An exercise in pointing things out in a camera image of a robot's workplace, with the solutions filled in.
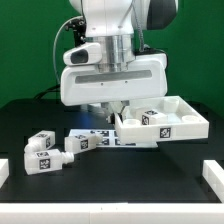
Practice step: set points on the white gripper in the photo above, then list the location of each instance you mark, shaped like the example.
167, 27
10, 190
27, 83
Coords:
82, 81

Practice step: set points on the white square tabletop tray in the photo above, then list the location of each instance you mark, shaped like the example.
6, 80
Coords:
183, 123

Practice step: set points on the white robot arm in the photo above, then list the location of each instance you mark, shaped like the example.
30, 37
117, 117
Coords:
105, 68

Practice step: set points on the white marker sheet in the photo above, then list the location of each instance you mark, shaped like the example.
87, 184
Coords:
110, 139

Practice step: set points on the white front barrier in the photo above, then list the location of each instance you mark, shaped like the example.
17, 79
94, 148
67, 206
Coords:
28, 213

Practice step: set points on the white right barrier block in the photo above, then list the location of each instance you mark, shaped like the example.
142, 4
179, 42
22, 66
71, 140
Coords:
213, 173

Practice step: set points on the white barrier block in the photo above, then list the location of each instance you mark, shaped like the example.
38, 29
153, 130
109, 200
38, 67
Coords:
213, 173
4, 171

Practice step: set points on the white left barrier block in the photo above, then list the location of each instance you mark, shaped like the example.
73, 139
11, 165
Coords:
4, 171

